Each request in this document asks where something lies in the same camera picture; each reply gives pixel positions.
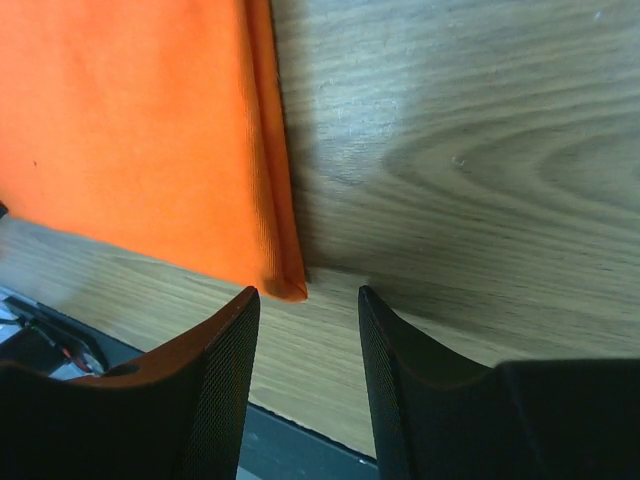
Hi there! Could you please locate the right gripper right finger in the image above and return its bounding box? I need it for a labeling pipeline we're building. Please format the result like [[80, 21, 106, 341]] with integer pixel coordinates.
[[358, 286, 546, 479]]

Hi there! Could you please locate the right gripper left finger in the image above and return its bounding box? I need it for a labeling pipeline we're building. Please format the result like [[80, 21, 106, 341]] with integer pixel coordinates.
[[1, 287, 260, 479]]

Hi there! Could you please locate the orange t shirt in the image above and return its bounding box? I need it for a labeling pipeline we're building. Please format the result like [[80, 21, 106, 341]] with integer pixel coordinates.
[[1, 1, 307, 301]]

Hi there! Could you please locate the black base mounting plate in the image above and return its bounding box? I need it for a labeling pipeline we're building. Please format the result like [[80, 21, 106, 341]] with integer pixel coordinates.
[[0, 284, 379, 480]]

